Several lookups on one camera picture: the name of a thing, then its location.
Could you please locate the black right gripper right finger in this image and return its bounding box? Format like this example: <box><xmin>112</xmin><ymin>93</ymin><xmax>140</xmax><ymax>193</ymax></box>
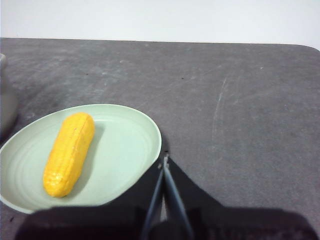
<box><xmin>163</xmin><ymin>154</ymin><xmax>317</xmax><ymax>240</ymax></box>

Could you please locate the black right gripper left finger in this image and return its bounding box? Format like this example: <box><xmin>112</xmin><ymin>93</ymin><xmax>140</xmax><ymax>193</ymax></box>
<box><xmin>14</xmin><ymin>156</ymin><xmax>166</xmax><ymax>240</ymax></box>

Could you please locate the pale green round plate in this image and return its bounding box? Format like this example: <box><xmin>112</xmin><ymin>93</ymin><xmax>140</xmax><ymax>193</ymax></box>
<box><xmin>0</xmin><ymin>103</ymin><xmax>163</xmax><ymax>215</ymax></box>

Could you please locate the pale green electric steamer pot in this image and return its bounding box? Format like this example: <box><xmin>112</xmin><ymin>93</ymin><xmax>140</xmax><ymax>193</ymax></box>
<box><xmin>0</xmin><ymin>53</ymin><xmax>20</xmax><ymax>141</ymax></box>

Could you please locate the yellow corn cob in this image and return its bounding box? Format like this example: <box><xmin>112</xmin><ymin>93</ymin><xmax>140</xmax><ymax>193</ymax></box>
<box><xmin>42</xmin><ymin>112</ymin><xmax>96</xmax><ymax>198</ymax></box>

